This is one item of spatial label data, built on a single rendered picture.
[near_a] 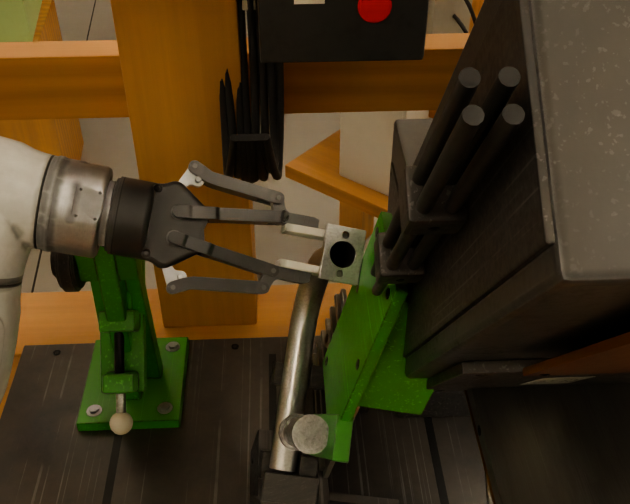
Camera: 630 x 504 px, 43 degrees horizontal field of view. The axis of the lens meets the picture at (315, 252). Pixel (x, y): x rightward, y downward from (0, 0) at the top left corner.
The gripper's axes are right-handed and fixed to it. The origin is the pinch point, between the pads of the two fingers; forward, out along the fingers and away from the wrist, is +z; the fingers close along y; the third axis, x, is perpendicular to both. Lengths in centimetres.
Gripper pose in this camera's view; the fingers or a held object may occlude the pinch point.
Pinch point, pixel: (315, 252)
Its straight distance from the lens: 79.9
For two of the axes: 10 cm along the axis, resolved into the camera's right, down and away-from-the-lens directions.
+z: 9.6, 1.8, 1.9
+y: 1.6, -9.8, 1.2
